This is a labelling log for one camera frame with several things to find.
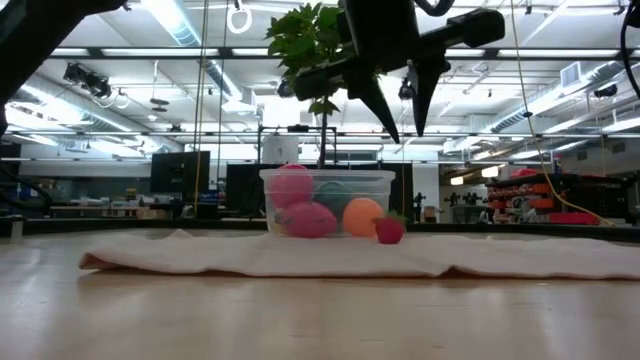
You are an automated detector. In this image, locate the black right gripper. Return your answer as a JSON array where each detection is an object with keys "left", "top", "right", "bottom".
[{"left": 292, "top": 0, "right": 506, "bottom": 145}]

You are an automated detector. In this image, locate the green toy watermelon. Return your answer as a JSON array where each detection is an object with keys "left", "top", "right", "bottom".
[{"left": 313, "top": 180, "right": 354, "bottom": 216}]

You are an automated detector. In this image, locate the orange toy fruit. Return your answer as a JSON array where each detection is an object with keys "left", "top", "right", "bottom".
[{"left": 341, "top": 197, "right": 386, "bottom": 239}]

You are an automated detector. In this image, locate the red toy strawberry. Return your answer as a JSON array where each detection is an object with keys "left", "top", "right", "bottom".
[{"left": 374, "top": 209, "right": 409, "bottom": 246}]

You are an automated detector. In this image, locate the pink round toy vegetable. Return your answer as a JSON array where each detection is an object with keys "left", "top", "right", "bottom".
[{"left": 268, "top": 163, "right": 315, "bottom": 210}]

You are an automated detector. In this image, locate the pink oval toy vegetable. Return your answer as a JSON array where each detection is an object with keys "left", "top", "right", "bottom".
[{"left": 276, "top": 199, "right": 339, "bottom": 240}]

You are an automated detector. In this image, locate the clear plastic tupperware container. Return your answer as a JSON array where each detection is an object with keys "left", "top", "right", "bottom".
[{"left": 259, "top": 168, "right": 397, "bottom": 237}]

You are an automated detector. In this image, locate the green leafy potted tree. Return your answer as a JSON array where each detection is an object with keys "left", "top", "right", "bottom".
[{"left": 264, "top": 1, "right": 361, "bottom": 169}]

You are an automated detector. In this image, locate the white cylinder device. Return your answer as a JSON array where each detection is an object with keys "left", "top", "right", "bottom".
[{"left": 261, "top": 135, "right": 300, "bottom": 165}]

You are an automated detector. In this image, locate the storage rack with bins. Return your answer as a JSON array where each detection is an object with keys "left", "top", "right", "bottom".
[{"left": 485, "top": 168, "right": 640, "bottom": 227}]

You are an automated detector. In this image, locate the red plastic bin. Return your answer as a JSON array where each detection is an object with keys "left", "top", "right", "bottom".
[{"left": 548, "top": 211, "right": 601, "bottom": 226}]

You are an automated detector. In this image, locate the black monitor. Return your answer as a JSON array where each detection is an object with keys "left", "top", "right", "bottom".
[{"left": 149, "top": 150, "right": 212, "bottom": 195}]

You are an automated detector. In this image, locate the beige cloth mat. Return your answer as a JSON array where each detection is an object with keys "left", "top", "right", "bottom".
[{"left": 78, "top": 228, "right": 640, "bottom": 281}]

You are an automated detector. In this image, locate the black ceiling projector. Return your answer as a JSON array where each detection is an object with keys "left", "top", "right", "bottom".
[{"left": 62, "top": 62, "right": 114, "bottom": 100}]

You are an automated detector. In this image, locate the cluttered workbench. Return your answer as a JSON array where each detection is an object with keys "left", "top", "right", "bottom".
[{"left": 49, "top": 187, "right": 151, "bottom": 220}]

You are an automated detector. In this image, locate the black gantry frame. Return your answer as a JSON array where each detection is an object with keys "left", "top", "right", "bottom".
[{"left": 257, "top": 124, "right": 339, "bottom": 166}]

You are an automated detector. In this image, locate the white hanging ring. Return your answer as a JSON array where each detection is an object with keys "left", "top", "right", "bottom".
[{"left": 226, "top": 0, "right": 254, "bottom": 35}]

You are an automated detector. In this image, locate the thin yellow hanging cord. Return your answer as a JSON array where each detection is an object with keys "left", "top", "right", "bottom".
[{"left": 193, "top": 0, "right": 210, "bottom": 216}]

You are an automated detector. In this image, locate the silver ventilation duct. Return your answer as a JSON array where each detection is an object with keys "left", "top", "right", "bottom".
[{"left": 139, "top": 0, "right": 261, "bottom": 114}]

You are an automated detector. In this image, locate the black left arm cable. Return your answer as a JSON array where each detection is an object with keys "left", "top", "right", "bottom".
[{"left": 0, "top": 164, "right": 54, "bottom": 216}]

